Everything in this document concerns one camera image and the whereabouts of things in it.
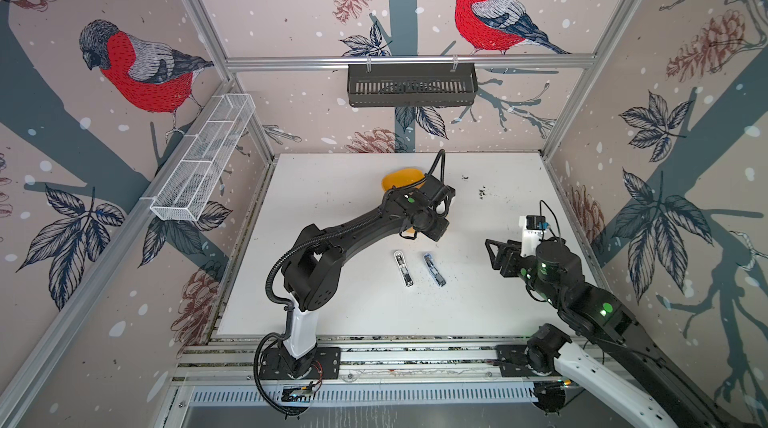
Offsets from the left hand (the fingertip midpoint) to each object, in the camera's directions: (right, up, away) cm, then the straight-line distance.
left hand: (442, 229), depth 84 cm
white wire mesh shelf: (-66, +21, -5) cm, 69 cm away
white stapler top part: (-11, -13, +4) cm, 17 cm away
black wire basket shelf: (-7, +48, +21) cm, 53 cm away
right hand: (+10, -2, -13) cm, 16 cm away
